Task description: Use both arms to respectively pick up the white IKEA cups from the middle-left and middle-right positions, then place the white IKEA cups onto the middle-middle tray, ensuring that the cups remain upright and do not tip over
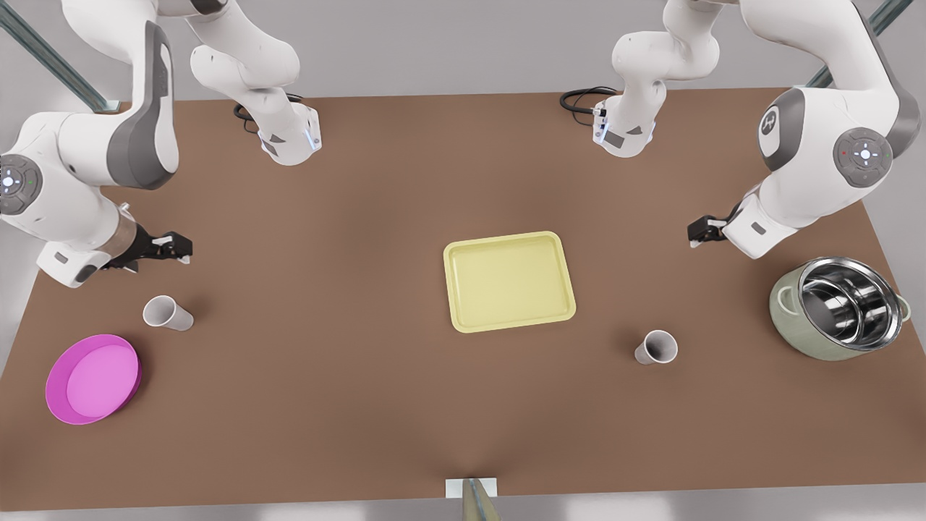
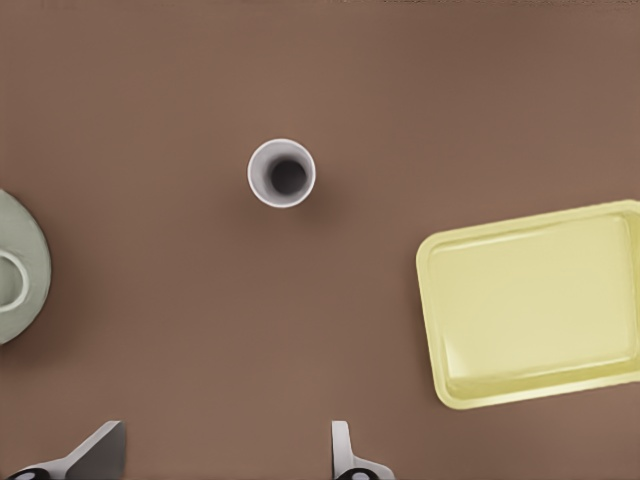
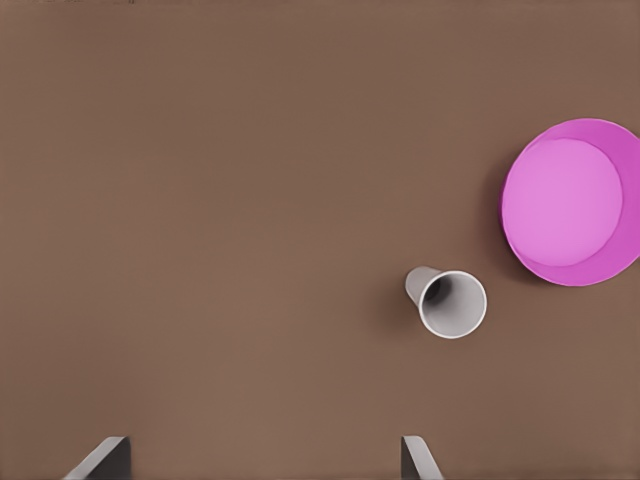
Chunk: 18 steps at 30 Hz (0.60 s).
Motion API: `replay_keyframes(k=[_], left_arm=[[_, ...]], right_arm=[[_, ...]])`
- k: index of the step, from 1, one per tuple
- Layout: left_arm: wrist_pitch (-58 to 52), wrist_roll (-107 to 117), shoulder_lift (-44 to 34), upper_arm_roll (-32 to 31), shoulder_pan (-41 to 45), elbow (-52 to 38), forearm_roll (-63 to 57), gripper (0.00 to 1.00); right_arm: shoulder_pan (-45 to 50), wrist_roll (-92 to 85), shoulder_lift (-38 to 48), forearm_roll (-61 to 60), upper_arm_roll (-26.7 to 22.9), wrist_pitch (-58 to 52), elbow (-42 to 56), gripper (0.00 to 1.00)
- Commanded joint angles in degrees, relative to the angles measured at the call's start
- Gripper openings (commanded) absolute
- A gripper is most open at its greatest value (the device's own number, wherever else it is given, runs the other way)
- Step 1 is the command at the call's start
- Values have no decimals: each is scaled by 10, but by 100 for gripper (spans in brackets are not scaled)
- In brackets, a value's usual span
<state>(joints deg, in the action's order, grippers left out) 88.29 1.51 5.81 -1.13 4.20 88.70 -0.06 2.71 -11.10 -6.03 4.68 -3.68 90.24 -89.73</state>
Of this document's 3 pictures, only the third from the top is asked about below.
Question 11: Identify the white IKEA cup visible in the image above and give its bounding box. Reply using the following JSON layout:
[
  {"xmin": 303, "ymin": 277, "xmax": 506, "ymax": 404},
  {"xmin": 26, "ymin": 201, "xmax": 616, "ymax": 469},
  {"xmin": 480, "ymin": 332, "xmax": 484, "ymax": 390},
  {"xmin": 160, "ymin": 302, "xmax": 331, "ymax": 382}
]
[{"xmin": 404, "ymin": 265, "xmax": 488, "ymax": 340}]

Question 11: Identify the round pink tray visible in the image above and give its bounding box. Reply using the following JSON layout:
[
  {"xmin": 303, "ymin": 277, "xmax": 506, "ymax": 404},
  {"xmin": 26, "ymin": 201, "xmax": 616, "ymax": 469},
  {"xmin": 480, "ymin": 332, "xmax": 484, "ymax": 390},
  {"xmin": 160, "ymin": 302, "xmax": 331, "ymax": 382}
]
[{"xmin": 501, "ymin": 117, "xmax": 640, "ymax": 288}]

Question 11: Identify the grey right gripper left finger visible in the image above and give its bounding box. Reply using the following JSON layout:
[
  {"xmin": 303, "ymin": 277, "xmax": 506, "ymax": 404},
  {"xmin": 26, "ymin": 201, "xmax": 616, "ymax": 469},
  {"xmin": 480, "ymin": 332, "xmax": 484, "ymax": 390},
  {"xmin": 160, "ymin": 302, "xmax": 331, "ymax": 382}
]
[{"xmin": 61, "ymin": 435, "xmax": 132, "ymax": 480}]

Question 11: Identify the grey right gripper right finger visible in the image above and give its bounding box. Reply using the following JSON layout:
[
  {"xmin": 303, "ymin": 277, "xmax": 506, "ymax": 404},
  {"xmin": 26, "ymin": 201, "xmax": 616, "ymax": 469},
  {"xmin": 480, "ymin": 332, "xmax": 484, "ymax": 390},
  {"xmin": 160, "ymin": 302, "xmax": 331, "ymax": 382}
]
[{"xmin": 400, "ymin": 434, "xmax": 445, "ymax": 480}]

